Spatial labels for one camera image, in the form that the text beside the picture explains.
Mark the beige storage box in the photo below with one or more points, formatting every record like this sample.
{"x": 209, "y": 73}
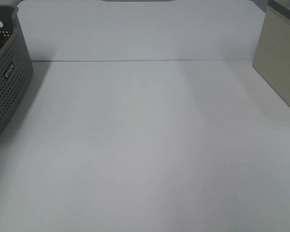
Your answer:
{"x": 272, "y": 57}

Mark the grey perforated plastic basket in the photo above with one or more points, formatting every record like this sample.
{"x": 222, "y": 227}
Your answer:
{"x": 16, "y": 69}

